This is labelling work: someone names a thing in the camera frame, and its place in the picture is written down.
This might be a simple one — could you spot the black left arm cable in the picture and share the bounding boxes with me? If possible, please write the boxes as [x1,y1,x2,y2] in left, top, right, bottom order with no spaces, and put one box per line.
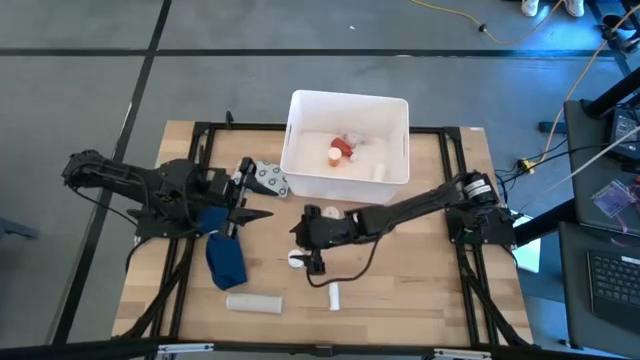
[69,184,141,226]

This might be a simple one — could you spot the black floor cables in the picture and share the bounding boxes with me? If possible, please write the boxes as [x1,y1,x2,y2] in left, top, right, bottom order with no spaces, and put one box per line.
[494,142,611,191]

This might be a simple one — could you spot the yellow floor cable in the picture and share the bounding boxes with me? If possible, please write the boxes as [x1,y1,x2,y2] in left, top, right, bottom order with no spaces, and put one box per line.
[409,0,566,46]

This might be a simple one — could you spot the black laptop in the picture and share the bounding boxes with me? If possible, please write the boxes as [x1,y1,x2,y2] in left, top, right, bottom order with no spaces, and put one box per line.
[585,248,640,334]

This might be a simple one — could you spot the black metal beam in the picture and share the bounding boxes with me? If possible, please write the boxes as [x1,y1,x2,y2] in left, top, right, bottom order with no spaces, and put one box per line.
[514,197,576,246]
[579,64,640,119]

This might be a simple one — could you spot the red bottle white cap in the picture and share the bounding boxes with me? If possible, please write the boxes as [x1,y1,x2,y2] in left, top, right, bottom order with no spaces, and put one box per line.
[330,137,355,159]

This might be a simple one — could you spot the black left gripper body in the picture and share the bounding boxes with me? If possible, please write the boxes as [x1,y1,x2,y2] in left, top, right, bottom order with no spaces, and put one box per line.
[209,158,255,237]

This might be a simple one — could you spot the yellow hanging cable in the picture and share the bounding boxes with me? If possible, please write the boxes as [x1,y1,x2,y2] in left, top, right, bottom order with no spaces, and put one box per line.
[542,4,640,161]

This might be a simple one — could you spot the purple plastic bag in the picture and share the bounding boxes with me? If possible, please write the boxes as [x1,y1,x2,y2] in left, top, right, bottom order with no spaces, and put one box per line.
[591,179,640,221]

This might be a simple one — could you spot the black chair base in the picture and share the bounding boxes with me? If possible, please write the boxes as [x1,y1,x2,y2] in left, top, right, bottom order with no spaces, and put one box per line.
[599,13,640,55]

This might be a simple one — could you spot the dark grey desk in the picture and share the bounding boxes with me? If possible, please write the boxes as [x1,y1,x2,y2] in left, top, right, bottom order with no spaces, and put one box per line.
[558,222,640,359]
[563,97,640,239]

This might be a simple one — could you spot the white black patterned pouch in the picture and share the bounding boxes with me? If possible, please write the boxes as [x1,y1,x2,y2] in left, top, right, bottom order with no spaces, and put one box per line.
[233,159,291,199]

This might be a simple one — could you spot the black tablet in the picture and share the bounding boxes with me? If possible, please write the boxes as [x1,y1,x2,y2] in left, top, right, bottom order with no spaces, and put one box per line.
[607,107,640,161]

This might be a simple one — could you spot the white perforated plastic basket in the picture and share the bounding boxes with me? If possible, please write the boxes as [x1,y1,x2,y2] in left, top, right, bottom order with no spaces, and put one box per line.
[279,89,411,205]

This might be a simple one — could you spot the blue cloth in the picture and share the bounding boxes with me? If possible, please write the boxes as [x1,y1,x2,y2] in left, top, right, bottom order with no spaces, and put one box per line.
[198,204,249,291]

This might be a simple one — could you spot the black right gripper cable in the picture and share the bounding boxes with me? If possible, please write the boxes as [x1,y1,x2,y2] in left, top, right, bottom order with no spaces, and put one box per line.
[305,234,381,289]

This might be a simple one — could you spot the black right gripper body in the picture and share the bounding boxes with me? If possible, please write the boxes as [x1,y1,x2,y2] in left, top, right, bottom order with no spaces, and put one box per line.
[301,203,362,277]

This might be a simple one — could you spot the black aluminium table frame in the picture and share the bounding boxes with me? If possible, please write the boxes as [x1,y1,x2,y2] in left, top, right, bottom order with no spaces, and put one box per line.
[112,121,534,360]

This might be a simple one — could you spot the white cable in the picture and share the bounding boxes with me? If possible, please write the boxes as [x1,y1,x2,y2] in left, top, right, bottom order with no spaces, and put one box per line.
[544,124,640,195]

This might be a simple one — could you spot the white box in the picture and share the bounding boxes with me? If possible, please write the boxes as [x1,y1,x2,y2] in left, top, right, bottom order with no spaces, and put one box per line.
[509,214,542,274]

